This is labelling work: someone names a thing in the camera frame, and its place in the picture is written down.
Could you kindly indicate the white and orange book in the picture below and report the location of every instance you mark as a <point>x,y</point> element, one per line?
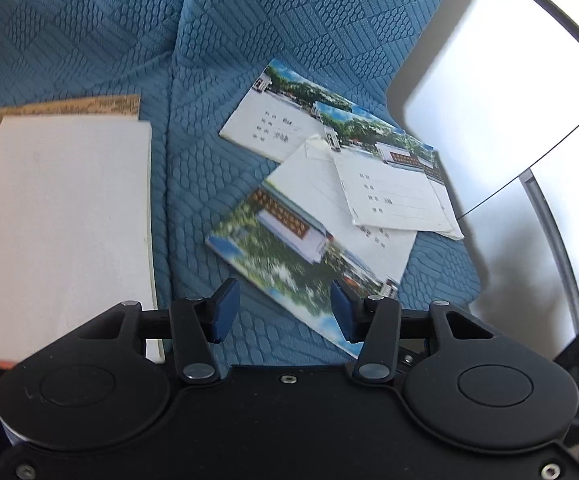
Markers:
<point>59,220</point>

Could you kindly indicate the photo cover notebook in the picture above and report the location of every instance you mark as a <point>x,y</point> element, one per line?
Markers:
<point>264,115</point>
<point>289,240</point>
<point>389,190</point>

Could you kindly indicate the brown painting cover book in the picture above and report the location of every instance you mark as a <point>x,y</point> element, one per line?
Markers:
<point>69,106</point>

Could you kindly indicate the grey metal tube frame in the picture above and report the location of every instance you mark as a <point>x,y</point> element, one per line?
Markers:
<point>558,260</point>

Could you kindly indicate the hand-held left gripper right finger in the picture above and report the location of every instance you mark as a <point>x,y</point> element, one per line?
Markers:
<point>344,310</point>

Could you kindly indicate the white round-cornered table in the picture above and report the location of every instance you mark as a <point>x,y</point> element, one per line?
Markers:
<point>469,85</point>

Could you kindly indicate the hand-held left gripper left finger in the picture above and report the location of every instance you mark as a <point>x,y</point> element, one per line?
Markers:
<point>225,310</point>

